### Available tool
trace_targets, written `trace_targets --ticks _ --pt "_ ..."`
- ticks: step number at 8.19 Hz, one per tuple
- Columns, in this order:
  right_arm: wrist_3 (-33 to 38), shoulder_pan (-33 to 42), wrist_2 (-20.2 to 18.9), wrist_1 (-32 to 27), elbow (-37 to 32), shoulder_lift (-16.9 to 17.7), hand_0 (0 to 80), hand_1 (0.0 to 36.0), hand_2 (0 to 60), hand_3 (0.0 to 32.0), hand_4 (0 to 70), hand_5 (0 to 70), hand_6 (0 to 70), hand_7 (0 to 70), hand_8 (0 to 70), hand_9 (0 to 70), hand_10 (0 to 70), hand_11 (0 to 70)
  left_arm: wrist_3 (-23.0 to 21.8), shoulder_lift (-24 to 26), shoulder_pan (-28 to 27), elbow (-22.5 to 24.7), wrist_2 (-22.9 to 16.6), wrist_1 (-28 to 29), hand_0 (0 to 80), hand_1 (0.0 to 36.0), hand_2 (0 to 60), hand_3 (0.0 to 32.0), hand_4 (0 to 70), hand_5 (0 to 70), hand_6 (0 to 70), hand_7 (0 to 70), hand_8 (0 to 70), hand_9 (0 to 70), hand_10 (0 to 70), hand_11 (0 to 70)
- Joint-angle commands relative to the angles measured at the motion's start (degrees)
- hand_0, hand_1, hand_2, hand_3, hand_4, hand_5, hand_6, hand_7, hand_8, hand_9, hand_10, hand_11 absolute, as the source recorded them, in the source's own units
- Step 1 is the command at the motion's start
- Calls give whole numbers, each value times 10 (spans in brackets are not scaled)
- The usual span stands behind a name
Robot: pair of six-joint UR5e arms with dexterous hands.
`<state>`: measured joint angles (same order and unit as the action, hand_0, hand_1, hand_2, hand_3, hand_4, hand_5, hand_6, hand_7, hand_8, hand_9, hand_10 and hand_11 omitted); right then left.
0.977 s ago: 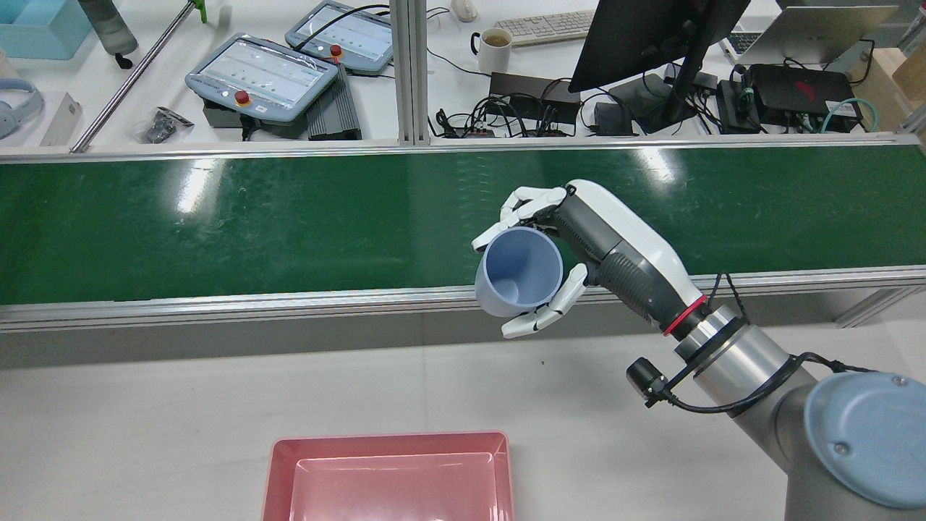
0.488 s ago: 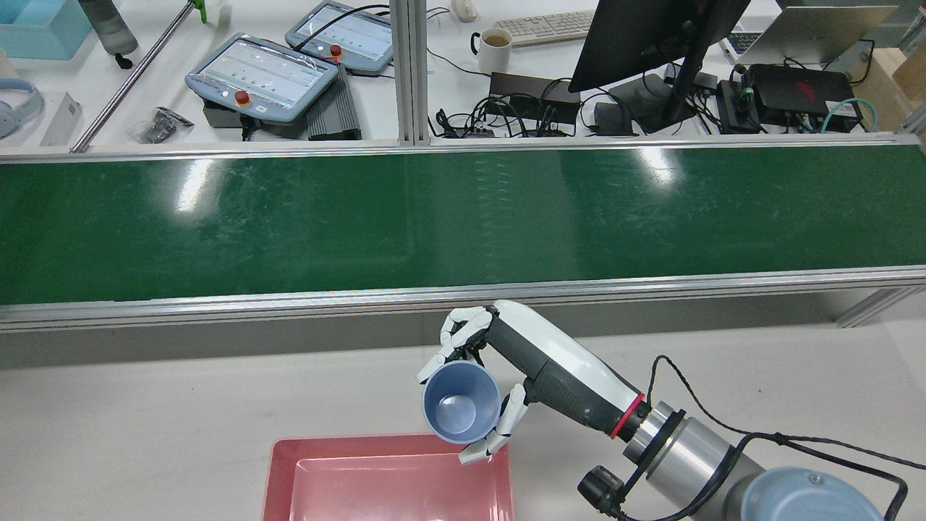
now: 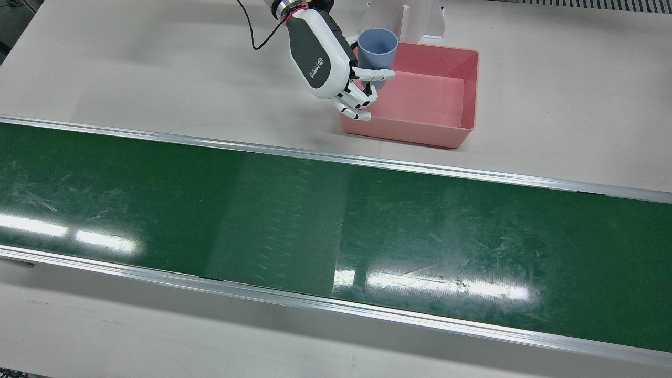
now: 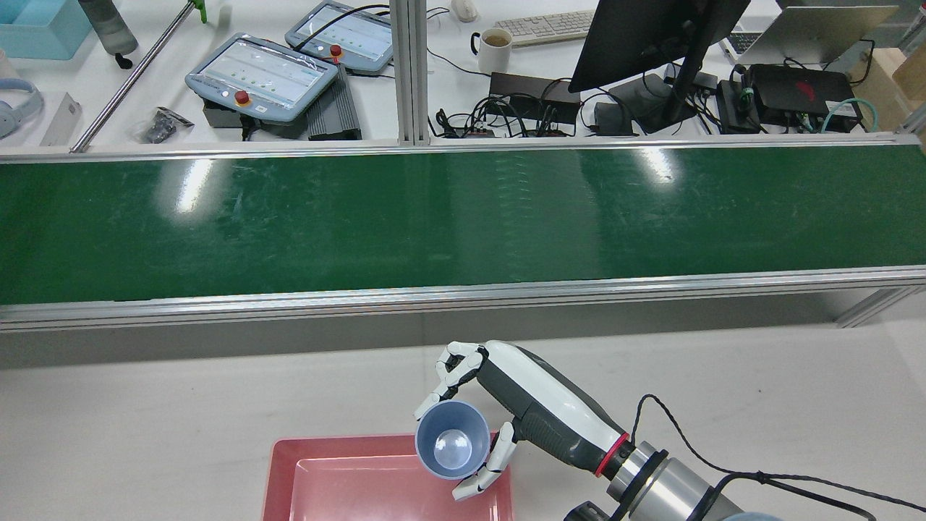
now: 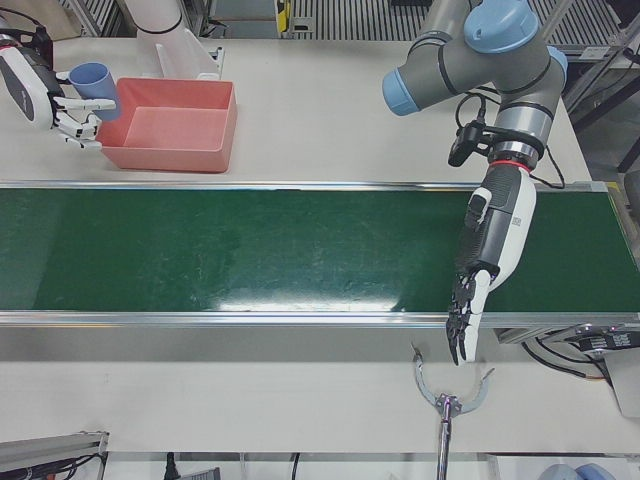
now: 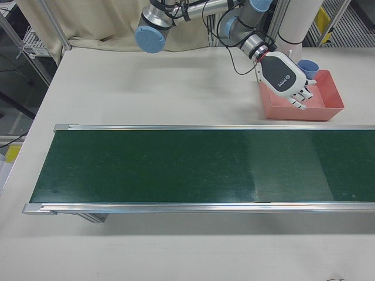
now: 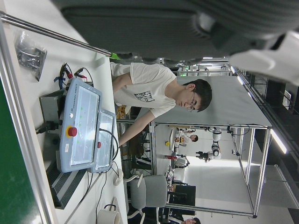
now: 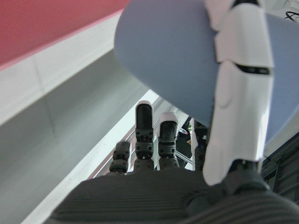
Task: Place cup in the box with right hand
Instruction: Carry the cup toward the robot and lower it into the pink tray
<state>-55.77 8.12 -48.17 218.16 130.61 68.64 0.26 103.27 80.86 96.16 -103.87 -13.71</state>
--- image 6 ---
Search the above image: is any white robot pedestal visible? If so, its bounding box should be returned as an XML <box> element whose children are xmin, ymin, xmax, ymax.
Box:
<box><xmin>277</xmin><ymin>0</ymin><xmax>323</xmax><ymax>59</ymax></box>

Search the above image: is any beige curtain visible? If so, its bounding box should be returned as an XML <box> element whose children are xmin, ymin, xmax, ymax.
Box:
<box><xmin>14</xmin><ymin>0</ymin><xmax>218</xmax><ymax>64</ymax></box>

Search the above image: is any light blue plastic cup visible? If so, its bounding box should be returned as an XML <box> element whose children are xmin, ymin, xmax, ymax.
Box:
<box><xmin>298</xmin><ymin>59</ymin><xmax>319</xmax><ymax>80</ymax></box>

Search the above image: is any aluminium conveyor side rail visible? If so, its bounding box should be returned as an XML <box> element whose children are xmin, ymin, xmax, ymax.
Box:
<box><xmin>22</xmin><ymin>201</ymin><xmax>375</xmax><ymax>216</ymax></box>
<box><xmin>54</xmin><ymin>123</ymin><xmax>375</xmax><ymax>132</ymax></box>

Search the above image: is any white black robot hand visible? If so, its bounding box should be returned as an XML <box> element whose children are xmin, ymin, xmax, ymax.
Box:
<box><xmin>251</xmin><ymin>50</ymin><xmax>318</xmax><ymax>111</ymax></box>

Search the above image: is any pink plastic box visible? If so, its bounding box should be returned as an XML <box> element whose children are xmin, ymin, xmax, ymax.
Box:
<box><xmin>257</xmin><ymin>69</ymin><xmax>345</xmax><ymax>122</ymax></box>

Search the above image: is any aluminium conveyor leg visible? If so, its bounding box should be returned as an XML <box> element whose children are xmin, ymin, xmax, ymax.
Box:
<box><xmin>69</xmin><ymin>212</ymin><xmax>110</xmax><ymax>225</ymax></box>

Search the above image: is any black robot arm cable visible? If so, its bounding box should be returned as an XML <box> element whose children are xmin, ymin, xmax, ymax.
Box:
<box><xmin>227</xmin><ymin>43</ymin><xmax>263</xmax><ymax>76</ymax></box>

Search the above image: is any white wire rack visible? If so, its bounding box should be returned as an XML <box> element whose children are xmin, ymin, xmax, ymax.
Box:
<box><xmin>22</xmin><ymin>25</ymin><xmax>51</xmax><ymax>57</ymax></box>

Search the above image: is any aluminium frame post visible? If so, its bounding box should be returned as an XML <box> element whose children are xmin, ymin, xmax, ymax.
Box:
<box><xmin>40</xmin><ymin>0</ymin><xmax>73</xmax><ymax>52</ymax></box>

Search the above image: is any green conveyor belt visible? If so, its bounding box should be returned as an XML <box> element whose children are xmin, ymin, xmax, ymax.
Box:
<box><xmin>29</xmin><ymin>129</ymin><xmax>375</xmax><ymax>204</ymax></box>

